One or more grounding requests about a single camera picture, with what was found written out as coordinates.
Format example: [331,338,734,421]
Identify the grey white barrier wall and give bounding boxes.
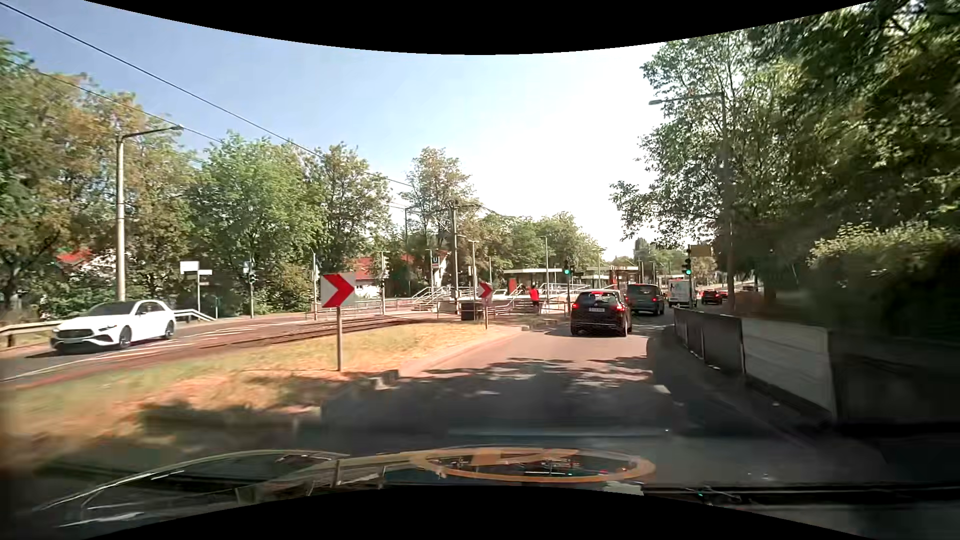
[672,305,960,426]

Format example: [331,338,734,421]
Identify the dry grass traffic island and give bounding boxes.
[0,321,526,459]

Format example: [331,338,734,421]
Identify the metal railing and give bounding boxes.
[306,282,590,319]

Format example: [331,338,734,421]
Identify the white road sign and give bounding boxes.
[179,260,214,314]

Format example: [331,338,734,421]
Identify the white car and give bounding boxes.
[49,299,177,354]

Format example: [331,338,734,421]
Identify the row of trees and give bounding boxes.
[609,0,960,316]
[0,39,609,320]

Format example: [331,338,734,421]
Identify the grey guard rail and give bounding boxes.
[0,308,219,350]

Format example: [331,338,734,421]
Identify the tram stop shelter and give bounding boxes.
[501,266,624,297]

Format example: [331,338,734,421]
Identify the red roofed building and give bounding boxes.
[54,248,118,280]
[351,250,451,300]

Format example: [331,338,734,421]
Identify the grey lamp post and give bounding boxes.
[114,124,184,303]

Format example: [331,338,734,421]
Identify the black car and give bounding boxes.
[569,288,633,338]

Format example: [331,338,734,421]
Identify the car's own bonnet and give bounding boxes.
[0,480,960,540]

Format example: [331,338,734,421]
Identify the dark green car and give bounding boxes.
[626,282,667,317]

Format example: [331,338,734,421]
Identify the grey asphalt side road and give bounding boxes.
[0,313,316,382]

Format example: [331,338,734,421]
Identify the overhead wires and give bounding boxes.
[0,0,519,220]

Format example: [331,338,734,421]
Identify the green hedge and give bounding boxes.
[798,222,960,339]

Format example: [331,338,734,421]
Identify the overhead line pole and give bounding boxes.
[447,202,481,303]

